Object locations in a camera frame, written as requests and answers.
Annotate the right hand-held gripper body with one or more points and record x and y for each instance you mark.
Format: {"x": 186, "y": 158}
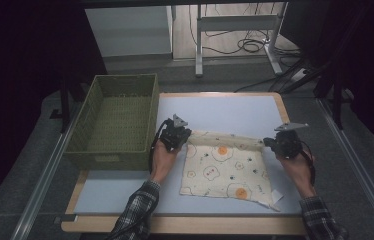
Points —
{"x": 288, "y": 143}

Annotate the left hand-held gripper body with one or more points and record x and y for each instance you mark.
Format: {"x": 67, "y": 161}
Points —
{"x": 171, "y": 135}

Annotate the cream cloth with egg print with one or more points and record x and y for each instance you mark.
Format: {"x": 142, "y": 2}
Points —
{"x": 225, "y": 166}

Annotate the green woven basket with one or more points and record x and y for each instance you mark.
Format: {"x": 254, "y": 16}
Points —
{"x": 115, "y": 126}

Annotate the person's left hand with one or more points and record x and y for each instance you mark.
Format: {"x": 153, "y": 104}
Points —
{"x": 163, "y": 161}

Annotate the person's right hand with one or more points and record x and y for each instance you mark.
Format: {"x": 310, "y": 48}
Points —
{"x": 296, "y": 173}

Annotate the white foam mat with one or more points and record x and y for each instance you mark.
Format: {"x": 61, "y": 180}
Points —
{"x": 228, "y": 113}

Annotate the black metal stand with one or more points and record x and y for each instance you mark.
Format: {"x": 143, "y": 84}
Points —
{"x": 336, "y": 96}
{"x": 64, "y": 106}

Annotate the white power strip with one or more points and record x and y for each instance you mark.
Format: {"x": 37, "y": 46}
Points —
{"x": 299, "y": 75}

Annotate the dark curtain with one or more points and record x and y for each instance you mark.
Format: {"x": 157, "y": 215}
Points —
{"x": 15, "y": 83}
{"x": 368, "y": 66}

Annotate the white cabinet panel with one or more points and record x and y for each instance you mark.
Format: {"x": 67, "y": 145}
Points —
{"x": 128, "y": 31}

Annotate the metal floor rail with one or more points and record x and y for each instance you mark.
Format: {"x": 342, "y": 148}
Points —
{"x": 358, "y": 166}
{"x": 46, "y": 173}

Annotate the white desk frame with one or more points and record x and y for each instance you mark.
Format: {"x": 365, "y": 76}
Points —
{"x": 235, "y": 23}

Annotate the black table corner bracket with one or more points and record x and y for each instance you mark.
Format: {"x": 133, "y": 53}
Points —
{"x": 65, "y": 219}

